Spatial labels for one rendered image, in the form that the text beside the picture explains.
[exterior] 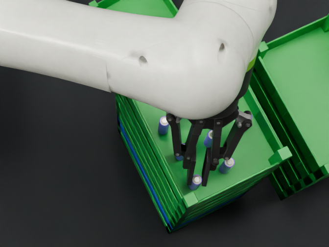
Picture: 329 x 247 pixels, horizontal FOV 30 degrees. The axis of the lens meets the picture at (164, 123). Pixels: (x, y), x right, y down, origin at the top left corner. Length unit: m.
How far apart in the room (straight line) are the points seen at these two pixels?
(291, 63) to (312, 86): 0.07
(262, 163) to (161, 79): 0.53
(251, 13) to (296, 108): 0.66
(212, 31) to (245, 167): 0.51
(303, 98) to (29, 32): 0.78
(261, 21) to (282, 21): 1.05
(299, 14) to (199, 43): 1.18
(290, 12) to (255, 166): 0.75
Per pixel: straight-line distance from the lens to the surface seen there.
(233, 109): 0.88
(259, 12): 0.72
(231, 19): 0.68
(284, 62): 1.37
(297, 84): 1.36
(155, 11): 1.73
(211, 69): 0.63
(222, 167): 1.08
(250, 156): 1.13
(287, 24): 1.77
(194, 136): 0.94
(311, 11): 1.81
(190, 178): 1.02
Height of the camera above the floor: 1.57
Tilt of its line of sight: 75 degrees down
